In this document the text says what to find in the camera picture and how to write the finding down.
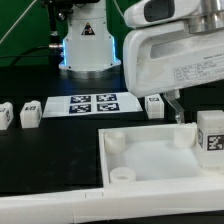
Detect grey cable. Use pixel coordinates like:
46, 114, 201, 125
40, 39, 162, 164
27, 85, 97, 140
0, 0, 38, 46

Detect white obstacle fence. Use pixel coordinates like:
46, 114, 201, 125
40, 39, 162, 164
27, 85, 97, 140
0, 175, 224, 224

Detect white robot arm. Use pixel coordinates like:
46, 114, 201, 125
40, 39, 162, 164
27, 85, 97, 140
41, 0, 224, 123

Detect black cable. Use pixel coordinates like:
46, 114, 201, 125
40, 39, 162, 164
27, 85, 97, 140
0, 45, 64, 67

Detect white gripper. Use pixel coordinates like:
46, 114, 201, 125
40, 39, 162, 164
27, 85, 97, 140
123, 21, 224, 124

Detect white square tabletop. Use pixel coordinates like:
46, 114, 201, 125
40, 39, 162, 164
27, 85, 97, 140
99, 123, 224, 187

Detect white sheet with tags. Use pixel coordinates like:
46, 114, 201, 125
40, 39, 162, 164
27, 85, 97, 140
43, 92, 142, 118

